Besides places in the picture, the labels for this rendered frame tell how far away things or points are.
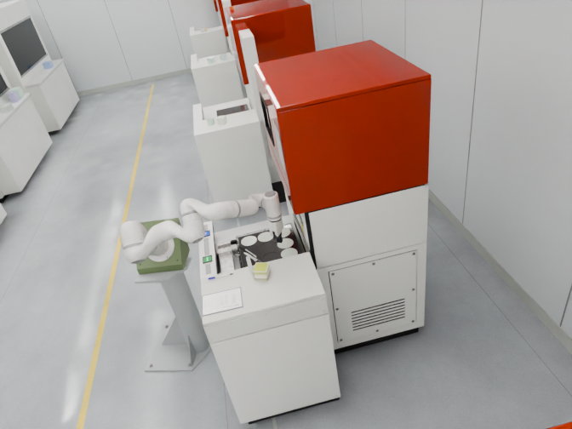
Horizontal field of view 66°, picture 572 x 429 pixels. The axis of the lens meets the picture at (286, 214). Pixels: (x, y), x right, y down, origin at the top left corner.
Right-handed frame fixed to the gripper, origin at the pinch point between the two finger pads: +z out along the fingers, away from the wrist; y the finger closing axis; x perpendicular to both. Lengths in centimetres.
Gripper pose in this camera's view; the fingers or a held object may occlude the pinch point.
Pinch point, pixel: (279, 239)
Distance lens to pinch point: 257.3
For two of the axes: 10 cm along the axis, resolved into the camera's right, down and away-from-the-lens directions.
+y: -3.6, 5.7, -7.4
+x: 9.2, 0.9, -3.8
